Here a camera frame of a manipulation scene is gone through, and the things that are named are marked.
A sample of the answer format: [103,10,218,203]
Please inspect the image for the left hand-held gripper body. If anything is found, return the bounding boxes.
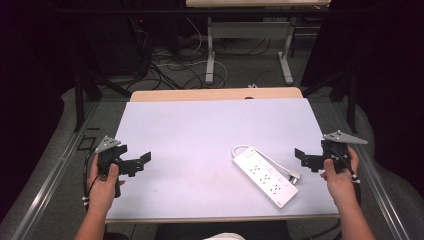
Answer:
[94,134,130,199]

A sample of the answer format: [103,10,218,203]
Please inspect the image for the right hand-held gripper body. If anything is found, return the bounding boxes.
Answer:
[320,129,369,175]

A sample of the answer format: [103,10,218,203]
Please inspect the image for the person's right hand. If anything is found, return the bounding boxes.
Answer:
[319,145,362,208]

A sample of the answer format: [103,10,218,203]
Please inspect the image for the person's left hand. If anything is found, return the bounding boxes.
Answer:
[86,155,126,216]

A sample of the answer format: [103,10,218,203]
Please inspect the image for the white power plug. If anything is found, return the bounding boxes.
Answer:
[288,171,303,185]

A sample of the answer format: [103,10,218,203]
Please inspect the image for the white power strip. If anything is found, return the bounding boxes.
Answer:
[232,148,300,210]

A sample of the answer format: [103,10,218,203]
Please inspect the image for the black metal stand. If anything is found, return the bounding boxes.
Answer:
[301,64,360,135]
[72,63,133,133]

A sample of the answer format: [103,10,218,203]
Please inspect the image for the white table mat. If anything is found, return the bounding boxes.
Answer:
[105,97,340,222]

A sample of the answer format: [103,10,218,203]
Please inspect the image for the person's dark trousers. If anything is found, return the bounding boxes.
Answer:
[155,220,292,240]

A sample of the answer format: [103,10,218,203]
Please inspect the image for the wooden table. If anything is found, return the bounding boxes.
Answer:
[105,86,341,224]

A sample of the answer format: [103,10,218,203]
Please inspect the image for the black equipment box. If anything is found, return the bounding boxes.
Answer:
[81,14,153,78]

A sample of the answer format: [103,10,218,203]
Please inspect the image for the person's white shirt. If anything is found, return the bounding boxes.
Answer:
[202,232,247,240]

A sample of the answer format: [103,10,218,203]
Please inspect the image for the white desk with metal legs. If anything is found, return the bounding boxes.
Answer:
[185,0,332,86]

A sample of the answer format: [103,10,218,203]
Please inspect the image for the black horizontal bar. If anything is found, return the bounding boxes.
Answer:
[54,7,371,16]

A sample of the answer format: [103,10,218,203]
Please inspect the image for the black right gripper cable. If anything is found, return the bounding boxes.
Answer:
[329,148,362,185]

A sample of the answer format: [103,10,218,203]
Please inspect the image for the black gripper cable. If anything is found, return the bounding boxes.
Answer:
[81,147,102,212]
[329,148,362,185]

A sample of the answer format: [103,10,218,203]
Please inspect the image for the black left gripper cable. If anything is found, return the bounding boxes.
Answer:
[81,147,102,212]

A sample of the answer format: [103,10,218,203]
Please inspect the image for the aluminium rail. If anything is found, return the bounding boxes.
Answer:
[9,100,102,240]
[333,99,413,240]

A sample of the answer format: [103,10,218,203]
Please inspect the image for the black floor cable bundle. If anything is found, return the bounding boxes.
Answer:
[131,18,209,92]

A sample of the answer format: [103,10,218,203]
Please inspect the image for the white floor cable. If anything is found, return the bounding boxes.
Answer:
[154,17,230,89]

